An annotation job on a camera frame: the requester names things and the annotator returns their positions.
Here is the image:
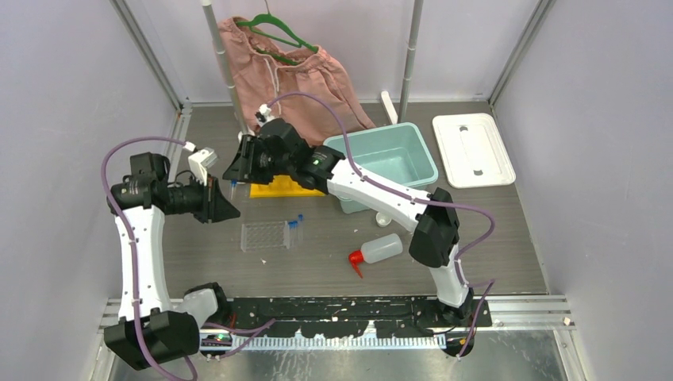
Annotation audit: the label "white wash bottle red cap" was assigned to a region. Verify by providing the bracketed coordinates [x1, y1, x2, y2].
[348, 233, 403, 279]

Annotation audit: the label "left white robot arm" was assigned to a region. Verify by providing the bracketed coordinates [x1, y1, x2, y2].
[104, 148, 240, 370]

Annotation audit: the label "white bin lid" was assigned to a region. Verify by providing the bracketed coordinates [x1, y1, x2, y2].
[432, 113, 516, 189]

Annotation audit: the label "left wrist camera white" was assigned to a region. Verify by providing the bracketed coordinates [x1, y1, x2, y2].
[187, 148, 218, 185]

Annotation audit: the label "clear acrylic tube rack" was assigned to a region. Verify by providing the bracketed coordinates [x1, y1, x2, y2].
[240, 221, 291, 252]

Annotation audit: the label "teal plastic bin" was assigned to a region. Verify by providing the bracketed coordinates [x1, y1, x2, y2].
[348, 122, 439, 190]

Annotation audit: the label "green clothes hanger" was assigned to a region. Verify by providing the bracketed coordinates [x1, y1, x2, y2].
[235, 13, 320, 67]

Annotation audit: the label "small white cup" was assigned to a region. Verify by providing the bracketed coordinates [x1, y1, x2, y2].
[375, 212, 392, 227]

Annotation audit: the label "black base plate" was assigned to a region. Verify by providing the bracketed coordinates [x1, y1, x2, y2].
[208, 296, 492, 339]

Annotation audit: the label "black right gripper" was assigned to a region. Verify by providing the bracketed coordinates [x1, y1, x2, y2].
[222, 136, 293, 187]

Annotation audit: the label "blue capped tube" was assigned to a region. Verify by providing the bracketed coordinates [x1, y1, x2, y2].
[229, 179, 238, 201]
[288, 220, 298, 248]

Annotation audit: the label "white rack foot right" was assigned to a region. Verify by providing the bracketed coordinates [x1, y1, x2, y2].
[380, 90, 398, 125]

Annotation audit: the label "metal rack pole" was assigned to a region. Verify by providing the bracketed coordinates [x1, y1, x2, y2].
[200, 0, 248, 135]
[398, 0, 424, 123]

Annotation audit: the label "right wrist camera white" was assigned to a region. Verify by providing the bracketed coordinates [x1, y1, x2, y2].
[255, 103, 276, 127]

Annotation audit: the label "pink shorts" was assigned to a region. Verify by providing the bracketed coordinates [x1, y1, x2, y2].
[217, 17, 375, 145]

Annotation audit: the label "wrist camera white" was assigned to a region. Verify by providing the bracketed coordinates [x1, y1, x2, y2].
[187, 148, 218, 185]
[255, 103, 276, 127]

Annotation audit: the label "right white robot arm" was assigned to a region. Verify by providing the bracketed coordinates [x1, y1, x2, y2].
[223, 118, 474, 326]

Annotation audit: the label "right metal rack pole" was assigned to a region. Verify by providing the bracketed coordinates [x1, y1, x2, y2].
[398, 0, 424, 123]

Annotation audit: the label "left metal rack pole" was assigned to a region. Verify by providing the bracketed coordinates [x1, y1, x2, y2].
[200, 0, 248, 135]

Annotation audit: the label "yellow test tube rack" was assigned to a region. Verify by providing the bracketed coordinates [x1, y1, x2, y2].
[249, 175, 325, 198]

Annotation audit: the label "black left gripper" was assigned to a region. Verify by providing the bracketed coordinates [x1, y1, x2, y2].
[165, 172, 239, 223]

